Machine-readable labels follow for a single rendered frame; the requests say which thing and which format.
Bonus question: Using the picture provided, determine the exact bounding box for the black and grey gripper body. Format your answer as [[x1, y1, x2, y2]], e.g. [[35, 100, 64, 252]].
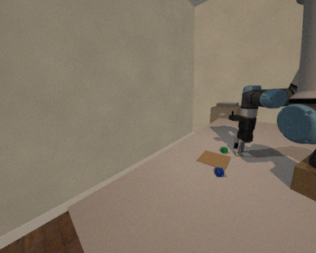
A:
[[229, 109, 258, 142]]

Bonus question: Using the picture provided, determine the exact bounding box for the green die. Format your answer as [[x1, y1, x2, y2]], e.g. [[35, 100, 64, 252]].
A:
[[220, 147, 228, 153]]

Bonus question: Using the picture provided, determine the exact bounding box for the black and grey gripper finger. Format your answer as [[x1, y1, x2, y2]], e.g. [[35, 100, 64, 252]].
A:
[[238, 141, 250, 153], [234, 137, 239, 149]]

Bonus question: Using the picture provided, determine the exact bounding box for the tan square mat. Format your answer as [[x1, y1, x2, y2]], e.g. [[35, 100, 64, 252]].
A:
[[197, 151, 231, 170]]

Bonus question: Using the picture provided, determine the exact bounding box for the beige die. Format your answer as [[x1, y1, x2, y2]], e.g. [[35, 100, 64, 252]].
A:
[[234, 149, 242, 156]]

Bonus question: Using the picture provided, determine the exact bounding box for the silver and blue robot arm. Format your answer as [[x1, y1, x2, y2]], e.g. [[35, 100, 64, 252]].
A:
[[241, 0, 316, 144]]

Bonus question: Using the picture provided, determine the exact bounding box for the blue die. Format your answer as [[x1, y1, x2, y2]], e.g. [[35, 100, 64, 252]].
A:
[[215, 167, 225, 177]]

